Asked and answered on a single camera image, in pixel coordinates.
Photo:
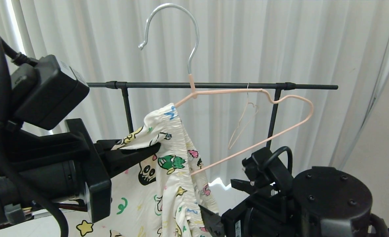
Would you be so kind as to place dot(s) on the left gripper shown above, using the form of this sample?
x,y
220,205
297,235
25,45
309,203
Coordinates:
x,y
95,184

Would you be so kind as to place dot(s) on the cream printed garment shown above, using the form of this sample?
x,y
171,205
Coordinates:
x,y
168,197

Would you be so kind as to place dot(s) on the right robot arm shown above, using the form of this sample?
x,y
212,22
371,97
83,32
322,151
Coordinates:
x,y
332,197

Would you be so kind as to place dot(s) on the white curtain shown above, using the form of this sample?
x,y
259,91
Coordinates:
x,y
280,49

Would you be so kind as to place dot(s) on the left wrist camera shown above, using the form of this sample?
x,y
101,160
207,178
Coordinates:
x,y
49,92

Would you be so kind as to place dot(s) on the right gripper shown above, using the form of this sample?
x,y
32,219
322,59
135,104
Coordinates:
x,y
263,217

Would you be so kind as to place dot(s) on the black clothes rack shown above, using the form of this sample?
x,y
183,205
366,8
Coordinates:
x,y
214,85

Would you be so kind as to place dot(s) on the pink clothes hanger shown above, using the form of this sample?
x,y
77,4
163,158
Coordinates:
x,y
191,84
247,95

